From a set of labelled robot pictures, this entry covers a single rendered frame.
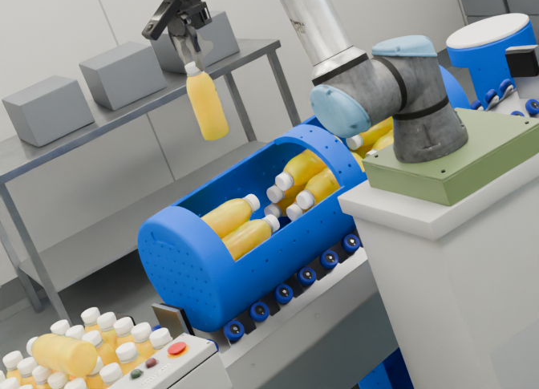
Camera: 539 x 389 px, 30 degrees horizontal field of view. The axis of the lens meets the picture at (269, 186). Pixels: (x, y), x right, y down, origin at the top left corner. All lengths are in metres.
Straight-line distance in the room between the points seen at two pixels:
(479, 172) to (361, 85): 0.28
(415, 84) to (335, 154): 0.42
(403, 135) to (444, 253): 0.25
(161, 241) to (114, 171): 3.59
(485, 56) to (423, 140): 1.38
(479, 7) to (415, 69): 4.34
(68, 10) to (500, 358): 3.98
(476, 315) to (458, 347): 0.09
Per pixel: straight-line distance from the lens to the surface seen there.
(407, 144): 1.99
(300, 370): 2.28
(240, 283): 2.12
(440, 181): 1.89
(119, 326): 2.09
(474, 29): 3.50
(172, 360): 1.85
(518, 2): 6.01
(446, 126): 1.98
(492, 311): 2.03
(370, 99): 1.87
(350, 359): 2.41
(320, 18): 1.88
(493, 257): 2.00
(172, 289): 2.24
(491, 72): 3.35
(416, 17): 6.68
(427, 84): 1.96
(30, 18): 5.56
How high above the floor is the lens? 1.91
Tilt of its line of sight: 19 degrees down
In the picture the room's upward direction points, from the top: 21 degrees counter-clockwise
